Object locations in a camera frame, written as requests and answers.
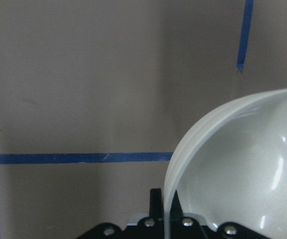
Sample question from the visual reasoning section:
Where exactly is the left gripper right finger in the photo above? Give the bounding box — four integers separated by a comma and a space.
170, 193, 266, 239

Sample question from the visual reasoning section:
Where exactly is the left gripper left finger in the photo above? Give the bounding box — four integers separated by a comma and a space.
78, 188, 163, 239

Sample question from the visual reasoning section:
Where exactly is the white ceramic bowl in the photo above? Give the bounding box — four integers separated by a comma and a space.
163, 89, 287, 239

